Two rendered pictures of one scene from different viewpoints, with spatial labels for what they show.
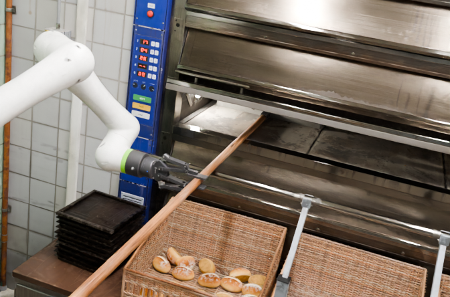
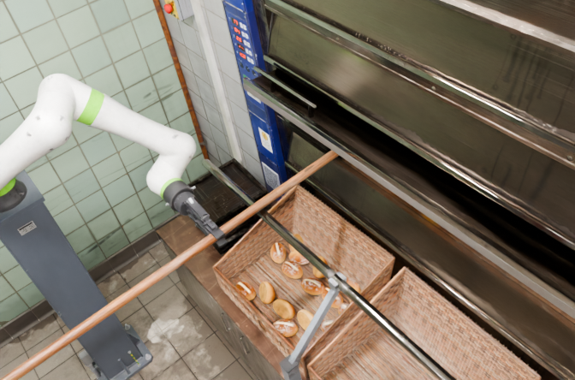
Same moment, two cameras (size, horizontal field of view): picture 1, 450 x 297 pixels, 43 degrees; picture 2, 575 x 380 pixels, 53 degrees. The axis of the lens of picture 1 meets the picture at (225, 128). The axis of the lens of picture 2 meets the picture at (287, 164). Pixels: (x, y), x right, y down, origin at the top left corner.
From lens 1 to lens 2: 157 cm
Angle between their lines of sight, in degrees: 43
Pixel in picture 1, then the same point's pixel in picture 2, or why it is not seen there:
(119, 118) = (158, 147)
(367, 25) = (442, 55)
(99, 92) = (122, 128)
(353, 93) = (438, 142)
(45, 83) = (16, 157)
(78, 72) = (43, 145)
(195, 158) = (311, 151)
